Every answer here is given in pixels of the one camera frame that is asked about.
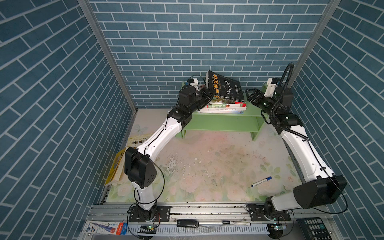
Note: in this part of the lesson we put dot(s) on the black remote device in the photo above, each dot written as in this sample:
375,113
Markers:
187,223

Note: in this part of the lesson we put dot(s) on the green nature encyclopedia book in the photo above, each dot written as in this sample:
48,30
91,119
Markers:
225,103

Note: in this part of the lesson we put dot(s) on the white La Dame book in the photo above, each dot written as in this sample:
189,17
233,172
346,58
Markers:
239,110

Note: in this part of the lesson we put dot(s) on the red blue pen package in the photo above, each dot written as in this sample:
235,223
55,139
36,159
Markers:
105,228

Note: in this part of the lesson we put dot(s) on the blue white marker pen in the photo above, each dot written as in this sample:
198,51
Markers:
261,182

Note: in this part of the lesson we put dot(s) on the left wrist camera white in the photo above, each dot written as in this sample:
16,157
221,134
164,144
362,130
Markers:
193,82

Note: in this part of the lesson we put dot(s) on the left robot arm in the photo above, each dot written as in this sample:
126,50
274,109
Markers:
140,162

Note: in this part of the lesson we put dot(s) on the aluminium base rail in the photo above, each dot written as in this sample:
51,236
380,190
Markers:
163,226

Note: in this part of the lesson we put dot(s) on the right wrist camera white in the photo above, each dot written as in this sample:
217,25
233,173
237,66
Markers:
271,85

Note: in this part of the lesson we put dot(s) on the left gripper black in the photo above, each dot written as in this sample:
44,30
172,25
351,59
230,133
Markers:
203,93

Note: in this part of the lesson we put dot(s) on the green wooden shelf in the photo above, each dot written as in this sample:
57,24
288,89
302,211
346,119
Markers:
228,121

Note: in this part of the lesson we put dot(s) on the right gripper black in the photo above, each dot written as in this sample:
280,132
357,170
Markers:
254,95

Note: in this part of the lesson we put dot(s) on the black book yellow title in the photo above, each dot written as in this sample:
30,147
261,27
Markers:
223,87

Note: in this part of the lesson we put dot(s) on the black calculator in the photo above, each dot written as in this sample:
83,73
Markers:
314,229

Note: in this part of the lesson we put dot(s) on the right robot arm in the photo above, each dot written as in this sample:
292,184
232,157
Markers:
320,185

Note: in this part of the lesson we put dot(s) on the yellow cartoon history book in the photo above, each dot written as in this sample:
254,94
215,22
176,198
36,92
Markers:
135,141

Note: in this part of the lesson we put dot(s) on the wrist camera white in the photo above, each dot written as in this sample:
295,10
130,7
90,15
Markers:
193,82
271,85

